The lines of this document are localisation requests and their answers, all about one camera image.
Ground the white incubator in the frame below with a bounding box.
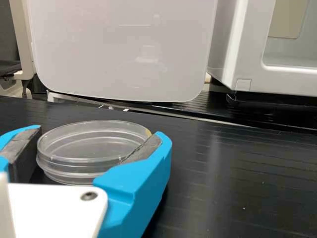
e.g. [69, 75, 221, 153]
[206, 0, 317, 98]

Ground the black platform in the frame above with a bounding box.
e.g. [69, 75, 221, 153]
[98, 90, 317, 132]
[0, 95, 317, 238]

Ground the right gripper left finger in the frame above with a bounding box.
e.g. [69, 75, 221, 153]
[0, 124, 42, 184]

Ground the petri dish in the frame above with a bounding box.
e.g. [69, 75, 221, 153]
[36, 119, 151, 187]

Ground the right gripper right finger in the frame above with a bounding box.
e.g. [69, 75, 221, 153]
[93, 131, 173, 238]

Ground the cream microscope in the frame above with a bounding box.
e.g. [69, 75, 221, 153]
[0, 0, 38, 99]

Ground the white box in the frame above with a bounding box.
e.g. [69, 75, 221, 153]
[9, 0, 219, 103]

